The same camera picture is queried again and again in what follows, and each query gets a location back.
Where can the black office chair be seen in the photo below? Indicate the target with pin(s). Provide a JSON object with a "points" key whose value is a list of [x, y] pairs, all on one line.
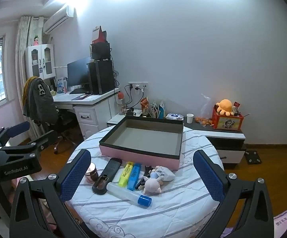
{"points": [[64, 129]]}

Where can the white glass-door cabinet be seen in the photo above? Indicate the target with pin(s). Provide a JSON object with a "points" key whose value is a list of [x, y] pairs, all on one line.
{"points": [[40, 62]]}

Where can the blue and white carton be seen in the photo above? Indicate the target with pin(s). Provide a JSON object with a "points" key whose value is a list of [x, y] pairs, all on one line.
{"points": [[61, 84]]}

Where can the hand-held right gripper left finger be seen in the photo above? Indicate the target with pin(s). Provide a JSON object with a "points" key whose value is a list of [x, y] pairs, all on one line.
{"points": [[75, 176]]}

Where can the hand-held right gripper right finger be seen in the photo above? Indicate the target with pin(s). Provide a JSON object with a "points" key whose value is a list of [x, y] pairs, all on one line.
{"points": [[209, 176]]}

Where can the yellow highlighter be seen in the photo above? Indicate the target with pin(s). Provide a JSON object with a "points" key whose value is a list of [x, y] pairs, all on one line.
{"points": [[125, 174]]}

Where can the black speaker box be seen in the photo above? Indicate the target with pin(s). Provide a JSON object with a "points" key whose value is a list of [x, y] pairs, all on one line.
{"points": [[100, 50]]}

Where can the pink box with black rim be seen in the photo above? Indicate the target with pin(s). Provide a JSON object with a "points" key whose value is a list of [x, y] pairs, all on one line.
{"points": [[143, 140]]}

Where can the water bottle with red cap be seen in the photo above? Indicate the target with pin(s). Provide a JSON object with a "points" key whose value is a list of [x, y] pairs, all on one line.
{"points": [[121, 103]]}

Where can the red printed box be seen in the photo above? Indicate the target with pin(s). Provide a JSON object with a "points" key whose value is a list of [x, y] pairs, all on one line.
{"points": [[227, 122]]}

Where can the black hair clips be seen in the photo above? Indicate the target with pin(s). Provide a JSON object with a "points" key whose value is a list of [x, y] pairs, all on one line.
{"points": [[143, 178]]}

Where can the black computer tower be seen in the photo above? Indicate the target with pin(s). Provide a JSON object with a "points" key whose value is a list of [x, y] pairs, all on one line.
{"points": [[101, 78]]}

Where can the black computer monitor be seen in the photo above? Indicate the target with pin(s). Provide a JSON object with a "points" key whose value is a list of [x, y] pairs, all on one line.
{"points": [[77, 73]]}

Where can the pink pig plush toy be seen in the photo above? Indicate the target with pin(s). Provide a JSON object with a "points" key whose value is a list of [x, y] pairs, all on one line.
{"points": [[151, 184]]}

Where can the orange snack bag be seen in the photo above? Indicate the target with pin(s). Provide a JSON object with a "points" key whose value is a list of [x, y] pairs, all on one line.
{"points": [[145, 106]]}

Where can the white paper cup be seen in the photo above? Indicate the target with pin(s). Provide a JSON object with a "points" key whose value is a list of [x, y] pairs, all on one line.
{"points": [[189, 118]]}

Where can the white wall outlet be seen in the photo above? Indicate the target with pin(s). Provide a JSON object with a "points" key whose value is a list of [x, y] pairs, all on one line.
{"points": [[138, 85]]}

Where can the wet wipes pack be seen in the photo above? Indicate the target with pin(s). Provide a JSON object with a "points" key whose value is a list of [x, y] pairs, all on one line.
{"points": [[174, 116]]}

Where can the red paper item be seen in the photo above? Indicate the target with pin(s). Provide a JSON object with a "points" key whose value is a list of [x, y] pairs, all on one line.
{"points": [[100, 36]]}

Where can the blue highlighter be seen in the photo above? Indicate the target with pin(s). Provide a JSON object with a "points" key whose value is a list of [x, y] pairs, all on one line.
{"points": [[134, 177]]}

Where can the black keyboard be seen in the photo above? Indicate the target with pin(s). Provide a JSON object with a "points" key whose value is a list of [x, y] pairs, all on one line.
{"points": [[78, 91]]}

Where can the rose gold cosmetic jar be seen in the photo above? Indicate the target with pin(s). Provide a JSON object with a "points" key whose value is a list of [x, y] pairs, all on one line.
{"points": [[91, 173]]}

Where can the orange octopus plush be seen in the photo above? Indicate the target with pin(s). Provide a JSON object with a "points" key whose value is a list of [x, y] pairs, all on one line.
{"points": [[224, 106]]}

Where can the small doll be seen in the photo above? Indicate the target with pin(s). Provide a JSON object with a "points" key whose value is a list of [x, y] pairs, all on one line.
{"points": [[36, 41]]}

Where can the white air conditioner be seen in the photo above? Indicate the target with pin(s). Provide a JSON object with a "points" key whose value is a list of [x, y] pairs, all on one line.
{"points": [[57, 21]]}

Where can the clear tube with blue cap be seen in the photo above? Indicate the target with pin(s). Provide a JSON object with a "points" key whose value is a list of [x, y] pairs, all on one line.
{"points": [[128, 194]]}

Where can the clear plastic bag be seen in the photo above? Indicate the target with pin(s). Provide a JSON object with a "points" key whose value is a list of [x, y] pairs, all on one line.
{"points": [[206, 106]]}

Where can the blue and white packet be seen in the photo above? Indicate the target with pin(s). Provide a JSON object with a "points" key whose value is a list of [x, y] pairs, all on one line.
{"points": [[161, 110]]}

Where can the beige curtain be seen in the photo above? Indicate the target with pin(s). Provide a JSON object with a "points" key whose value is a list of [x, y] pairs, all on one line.
{"points": [[21, 54]]}

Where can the black remote control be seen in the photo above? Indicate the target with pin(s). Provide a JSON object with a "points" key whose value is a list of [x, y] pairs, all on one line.
{"points": [[107, 173]]}

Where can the white desk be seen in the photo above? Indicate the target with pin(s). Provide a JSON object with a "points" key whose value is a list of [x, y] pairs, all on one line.
{"points": [[93, 111]]}

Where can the white charger plug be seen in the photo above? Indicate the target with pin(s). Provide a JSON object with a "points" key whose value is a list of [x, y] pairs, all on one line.
{"points": [[167, 173]]}

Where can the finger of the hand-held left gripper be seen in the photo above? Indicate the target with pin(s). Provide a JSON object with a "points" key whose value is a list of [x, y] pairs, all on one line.
{"points": [[19, 129], [44, 140]]}

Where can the black floor scale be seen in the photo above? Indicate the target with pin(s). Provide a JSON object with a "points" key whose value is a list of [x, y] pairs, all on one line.
{"points": [[252, 157]]}

